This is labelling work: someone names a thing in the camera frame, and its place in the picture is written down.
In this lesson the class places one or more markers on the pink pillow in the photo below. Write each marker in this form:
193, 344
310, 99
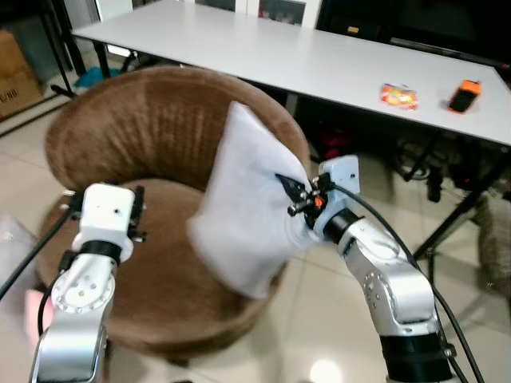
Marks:
36, 311

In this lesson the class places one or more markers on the dark red bag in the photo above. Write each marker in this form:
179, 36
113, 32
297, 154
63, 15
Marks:
335, 144

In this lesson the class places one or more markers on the brown velvet armchair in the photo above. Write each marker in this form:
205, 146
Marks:
160, 128

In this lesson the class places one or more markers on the beige woven stool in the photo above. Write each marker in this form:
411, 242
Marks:
495, 235

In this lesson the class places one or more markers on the orange snack packet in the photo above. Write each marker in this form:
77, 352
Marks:
398, 96

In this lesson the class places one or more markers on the long white table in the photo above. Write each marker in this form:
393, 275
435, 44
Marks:
279, 56

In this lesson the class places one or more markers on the orange black handheld device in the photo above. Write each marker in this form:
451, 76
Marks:
465, 96

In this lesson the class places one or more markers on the plain cardboard box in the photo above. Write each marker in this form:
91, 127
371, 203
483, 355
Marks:
16, 76

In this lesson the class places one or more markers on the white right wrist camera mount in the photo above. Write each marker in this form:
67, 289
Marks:
342, 179

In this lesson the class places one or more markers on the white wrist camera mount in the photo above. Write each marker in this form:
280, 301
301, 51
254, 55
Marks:
342, 179
108, 211

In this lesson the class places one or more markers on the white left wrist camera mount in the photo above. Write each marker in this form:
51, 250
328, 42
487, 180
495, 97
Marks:
108, 211

